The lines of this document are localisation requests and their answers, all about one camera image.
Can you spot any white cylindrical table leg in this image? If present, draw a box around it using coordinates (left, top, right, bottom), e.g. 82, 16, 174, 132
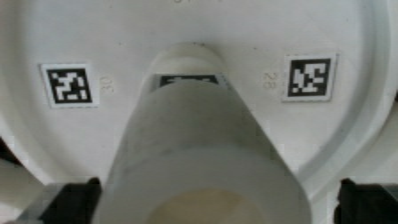
92, 80, 313, 224

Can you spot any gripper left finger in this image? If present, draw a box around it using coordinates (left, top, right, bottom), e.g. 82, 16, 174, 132
16, 177, 103, 224

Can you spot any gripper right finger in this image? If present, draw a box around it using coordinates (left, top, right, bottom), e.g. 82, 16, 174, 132
334, 178, 398, 224

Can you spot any white round table top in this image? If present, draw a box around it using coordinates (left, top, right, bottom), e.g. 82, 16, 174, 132
0, 0, 398, 224

